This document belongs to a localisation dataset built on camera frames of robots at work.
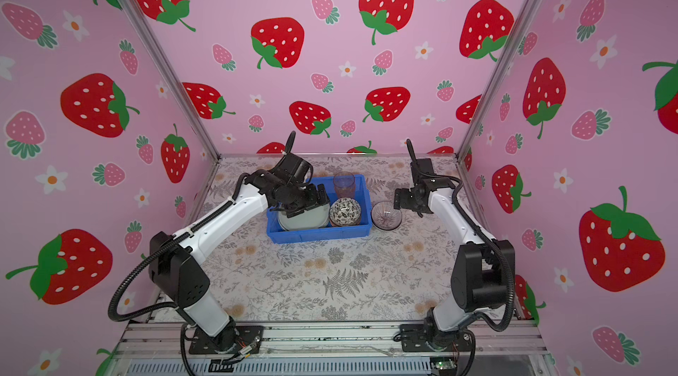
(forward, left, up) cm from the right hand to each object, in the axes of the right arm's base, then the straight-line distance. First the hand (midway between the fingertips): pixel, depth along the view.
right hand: (406, 201), depth 89 cm
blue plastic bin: (+6, +15, -5) cm, 17 cm away
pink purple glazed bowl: (0, +6, -11) cm, 13 cm away
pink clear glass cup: (+9, +23, -4) cm, 25 cm away
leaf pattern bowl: (-2, +21, -7) cm, 22 cm away
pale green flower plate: (-5, +33, -9) cm, 35 cm away
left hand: (-8, +27, +6) cm, 29 cm away
